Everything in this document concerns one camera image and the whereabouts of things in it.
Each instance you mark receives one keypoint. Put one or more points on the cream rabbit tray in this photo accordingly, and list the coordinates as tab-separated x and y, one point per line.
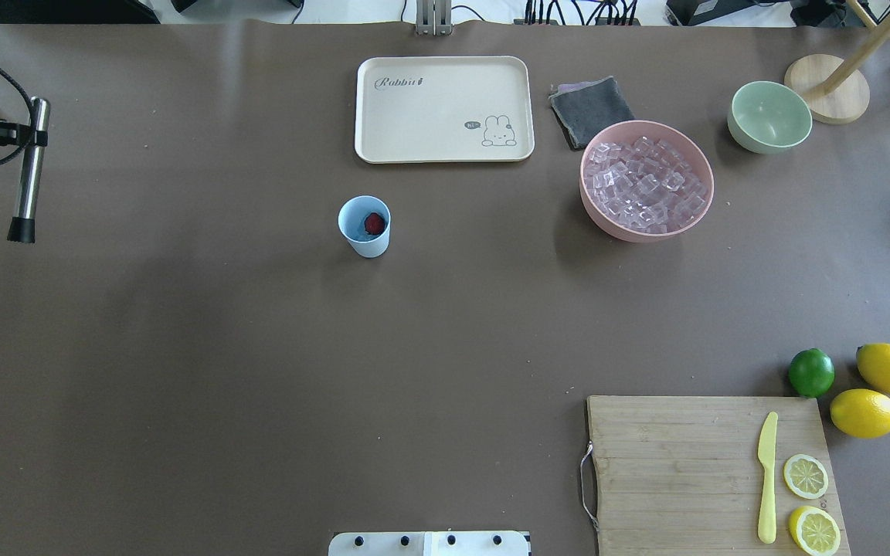
434	109

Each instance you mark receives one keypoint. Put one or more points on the pink bowl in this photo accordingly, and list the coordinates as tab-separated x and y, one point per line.
642	181

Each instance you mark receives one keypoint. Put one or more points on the red strawberry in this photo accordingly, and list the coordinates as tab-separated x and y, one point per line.
374	224

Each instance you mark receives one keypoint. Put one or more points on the wooden cutting board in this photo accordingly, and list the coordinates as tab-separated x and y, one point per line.
678	474

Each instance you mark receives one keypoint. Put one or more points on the green lime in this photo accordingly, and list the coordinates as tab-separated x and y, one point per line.
811	373

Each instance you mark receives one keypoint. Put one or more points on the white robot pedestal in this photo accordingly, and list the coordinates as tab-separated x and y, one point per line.
504	542

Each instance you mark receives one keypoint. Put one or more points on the grey folded cloth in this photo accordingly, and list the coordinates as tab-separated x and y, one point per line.
584	109

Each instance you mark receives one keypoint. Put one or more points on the aluminium frame post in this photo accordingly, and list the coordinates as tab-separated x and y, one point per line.
434	17

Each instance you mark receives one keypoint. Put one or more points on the steel muddler black tip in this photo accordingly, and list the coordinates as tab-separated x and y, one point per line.
23	223

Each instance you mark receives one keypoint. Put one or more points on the wooden cup stand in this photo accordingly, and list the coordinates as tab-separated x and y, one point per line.
834	89

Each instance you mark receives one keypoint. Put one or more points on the lemon half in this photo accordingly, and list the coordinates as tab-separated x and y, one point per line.
814	531

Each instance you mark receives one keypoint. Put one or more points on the light blue plastic cup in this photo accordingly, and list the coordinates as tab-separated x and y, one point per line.
350	223

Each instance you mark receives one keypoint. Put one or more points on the light green bowl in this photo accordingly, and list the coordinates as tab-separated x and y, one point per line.
768	118

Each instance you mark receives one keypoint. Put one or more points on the lemon slice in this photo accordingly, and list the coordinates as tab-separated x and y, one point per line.
806	476

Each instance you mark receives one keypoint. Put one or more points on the yellow plastic knife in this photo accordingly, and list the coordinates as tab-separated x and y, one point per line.
766	527

